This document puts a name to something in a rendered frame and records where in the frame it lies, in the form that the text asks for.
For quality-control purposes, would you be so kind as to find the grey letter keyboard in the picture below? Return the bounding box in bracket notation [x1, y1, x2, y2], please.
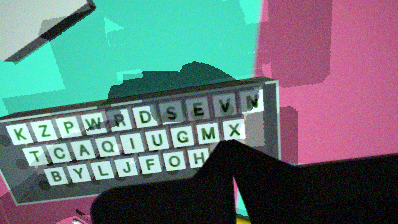
[0, 76, 282, 206]

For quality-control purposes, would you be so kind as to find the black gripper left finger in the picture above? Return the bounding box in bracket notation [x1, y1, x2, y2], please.
[90, 140, 237, 224]

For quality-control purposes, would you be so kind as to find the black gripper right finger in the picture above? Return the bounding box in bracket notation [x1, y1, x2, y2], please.
[227, 139, 398, 224]

